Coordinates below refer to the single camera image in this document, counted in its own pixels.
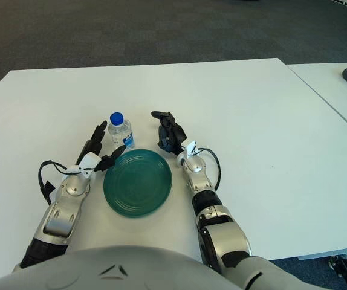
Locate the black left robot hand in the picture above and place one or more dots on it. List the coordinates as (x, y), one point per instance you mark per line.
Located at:
(90, 146)

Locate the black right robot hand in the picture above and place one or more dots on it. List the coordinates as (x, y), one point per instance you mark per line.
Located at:
(173, 136)

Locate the clear bottle blue cap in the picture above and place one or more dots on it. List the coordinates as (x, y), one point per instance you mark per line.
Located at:
(120, 130)

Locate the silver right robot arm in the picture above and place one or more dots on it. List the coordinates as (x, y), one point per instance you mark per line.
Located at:
(222, 229)

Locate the green round plate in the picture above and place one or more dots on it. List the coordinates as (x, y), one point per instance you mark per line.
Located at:
(137, 184)

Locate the silver robot torso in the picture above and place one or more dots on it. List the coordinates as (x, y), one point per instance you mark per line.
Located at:
(101, 272)

